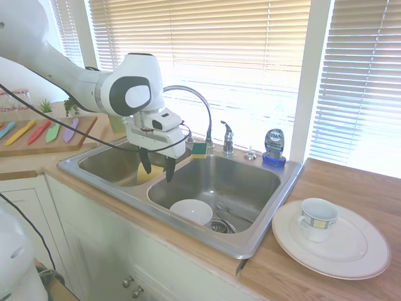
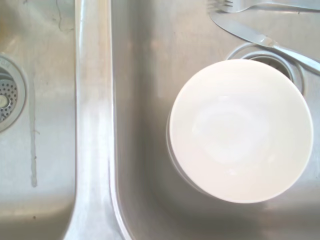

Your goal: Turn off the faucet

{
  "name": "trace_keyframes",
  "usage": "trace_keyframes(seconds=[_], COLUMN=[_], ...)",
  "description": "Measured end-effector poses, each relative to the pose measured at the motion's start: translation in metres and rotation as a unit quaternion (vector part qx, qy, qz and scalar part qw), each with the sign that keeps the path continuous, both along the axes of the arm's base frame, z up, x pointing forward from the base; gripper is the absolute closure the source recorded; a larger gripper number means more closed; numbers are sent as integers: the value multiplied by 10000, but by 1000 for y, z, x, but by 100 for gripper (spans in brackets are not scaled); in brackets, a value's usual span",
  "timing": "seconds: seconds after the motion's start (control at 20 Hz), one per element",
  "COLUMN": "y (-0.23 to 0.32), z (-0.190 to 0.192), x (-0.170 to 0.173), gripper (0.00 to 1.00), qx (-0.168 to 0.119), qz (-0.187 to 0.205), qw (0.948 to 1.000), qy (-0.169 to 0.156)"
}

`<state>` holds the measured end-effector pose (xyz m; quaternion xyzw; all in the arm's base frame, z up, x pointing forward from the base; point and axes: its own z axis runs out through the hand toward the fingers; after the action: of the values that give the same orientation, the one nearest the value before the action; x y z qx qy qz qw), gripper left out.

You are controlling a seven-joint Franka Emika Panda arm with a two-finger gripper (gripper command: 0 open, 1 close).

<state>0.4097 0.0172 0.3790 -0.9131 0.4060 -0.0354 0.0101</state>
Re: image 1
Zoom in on small spiky potted plant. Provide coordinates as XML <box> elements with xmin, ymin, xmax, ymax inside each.
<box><xmin>38</xmin><ymin>98</ymin><xmax>54</xmax><ymax>119</ymax></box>

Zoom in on yellow plastic mug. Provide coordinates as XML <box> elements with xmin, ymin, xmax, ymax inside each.
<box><xmin>136</xmin><ymin>162</ymin><xmax>164</xmax><ymax>183</ymax></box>

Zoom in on grey cable bundle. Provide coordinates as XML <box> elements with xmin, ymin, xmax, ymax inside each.
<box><xmin>36</xmin><ymin>265</ymin><xmax>66</xmax><ymax>285</ymax></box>

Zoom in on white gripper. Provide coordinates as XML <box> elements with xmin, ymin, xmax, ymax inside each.
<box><xmin>125</xmin><ymin>115</ymin><xmax>187</xmax><ymax>184</ymax></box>

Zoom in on wide white window blinds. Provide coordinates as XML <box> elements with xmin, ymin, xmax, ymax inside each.
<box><xmin>86</xmin><ymin>0</ymin><xmax>311</xmax><ymax>152</ymax></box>

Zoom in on white bowl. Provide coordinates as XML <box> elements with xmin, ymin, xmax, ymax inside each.
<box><xmin>169</xmin><ymin>198</ymin><xmax>214</xmax><ymax>226</ymax></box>

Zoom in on red plastic knife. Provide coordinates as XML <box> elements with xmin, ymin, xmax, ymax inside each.
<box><xmin>26</xmin><ymin>119</ymin><xmax>51</xmax><ymax>145</ymax></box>

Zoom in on green plastic knife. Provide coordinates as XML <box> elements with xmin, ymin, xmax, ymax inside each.
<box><xmin>45</xmin><ymin>123</ymin><xmax>61</xmax><ymax>144</ymax></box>

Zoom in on metal fork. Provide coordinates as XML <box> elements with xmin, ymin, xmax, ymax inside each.
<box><xmin>214</xmin><ymin>201</ymin><xmax>253</xmax><ymax>224</ymax></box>

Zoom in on chrome faucet handle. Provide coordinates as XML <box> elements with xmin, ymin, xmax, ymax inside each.
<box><xmin>220</xmin><ymin>120</ymin><xmax>236</xmax><ymax>156</ymax></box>

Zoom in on yellow green sponge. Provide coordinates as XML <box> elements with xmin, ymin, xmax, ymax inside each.
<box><xmin>191</xmin><ymin>142</ymin><xmax>209</xmax><ymax>160</ymax></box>

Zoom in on small sink drain strainer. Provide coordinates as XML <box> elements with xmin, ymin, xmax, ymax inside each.
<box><xmin>210</xmin><ymin>219</ymin><xmax>236</xmax><ymax>235</ymax></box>

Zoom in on narrow white window blinds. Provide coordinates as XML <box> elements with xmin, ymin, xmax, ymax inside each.
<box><xmin>49</xmin><ymin>0</ymin><xmax>86</xmax><ymax>69</ymax></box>

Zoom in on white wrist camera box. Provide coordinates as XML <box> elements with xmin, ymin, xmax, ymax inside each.
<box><xmin>146</xmin><ymin>107</ymin><xmax>183</xmax><ymax>133</ymax></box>

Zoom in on stainless steel double sink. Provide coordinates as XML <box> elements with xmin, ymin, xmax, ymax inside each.
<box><xmin>56</xmin><ymin>137</ymin><xmax>305</xmax><ymax>261</ymax></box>

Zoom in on purple plastic knife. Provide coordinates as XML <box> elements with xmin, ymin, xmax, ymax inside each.
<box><xmin>63</xmin><ymin>117</ymin><xmax>80</xmax><ymax>142</ymax></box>

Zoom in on small leafy potted plant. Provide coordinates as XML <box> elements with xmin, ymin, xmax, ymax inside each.
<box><xmin>63</xmin><ymin>97</ymin><xmax>80</xmax><ymax>118</ymax></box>

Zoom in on black cable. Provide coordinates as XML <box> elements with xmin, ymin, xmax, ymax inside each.
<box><xmin>0</xmin><ymin>192</ymin><xmax>58</xmax><ymax>274</ymax></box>
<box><xmin>0</xmin><ymin>56</ymin><xmax>192</xmax><ymax>155</ymax></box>

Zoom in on white patterned teacup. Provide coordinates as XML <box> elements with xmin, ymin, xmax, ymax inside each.
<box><xmin>296</xmin><ymin>197</ymin><xmax>340</xmax><ymax>243</ymax></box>

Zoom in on white kitchen cabinets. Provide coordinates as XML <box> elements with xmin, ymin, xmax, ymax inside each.
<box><xmin>0</xmin><ymin>171</ymin><xmax>254</xmax><ymax>301</ymax></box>

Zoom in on yellow plastic knife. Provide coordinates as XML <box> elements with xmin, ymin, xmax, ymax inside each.
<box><xmin>5</xmin><ymin>120</ymin><xmax>36</xmax><ymax>146</ymax></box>

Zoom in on blue Dawn dish soap bottle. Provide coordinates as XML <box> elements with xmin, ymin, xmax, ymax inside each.
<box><xmin>261</xmin><ymin>127</ymin><xmax>288</xmax><ymax>168</ymax></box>

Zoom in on white dinner plate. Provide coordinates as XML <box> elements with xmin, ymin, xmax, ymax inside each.
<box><xmin>271</xmin><ymin>199</ymin><xmax>392</xmax><ymax>281</ymax></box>

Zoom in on thick wooden cutting board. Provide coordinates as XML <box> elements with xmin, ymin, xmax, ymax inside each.
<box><xmin>0</xmin><ymin>115</ymin><xmax>99</xmax><ymax>158</ymax></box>

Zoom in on chrome gooseneck faucet spout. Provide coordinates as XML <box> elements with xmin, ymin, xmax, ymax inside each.
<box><xmin>162</xmin><ymin>85</ymin><xmax>216</xmax><ymax>149</ymax></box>

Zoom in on teal plastic knife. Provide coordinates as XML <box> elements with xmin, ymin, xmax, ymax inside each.
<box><xmin>0</xmin><ymin>120</ymin><xmax>17</xmax><ymax>140</ymax></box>

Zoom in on pale green brush holder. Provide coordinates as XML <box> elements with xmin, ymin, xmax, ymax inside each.
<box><xmin>107</xmin><ymin>113</ymin><xmax>127</xmax><ymax>134</ymax></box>

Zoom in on glass jar red checkered band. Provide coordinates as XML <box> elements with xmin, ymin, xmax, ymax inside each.
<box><xmin>11</xmin><ymin>88</ymin><xmax>33</xmax><ymax>111</ymax></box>
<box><xmin>0</xmin><ymin>90</ymin><xmax>17</xmax><ymax>122</ymax></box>

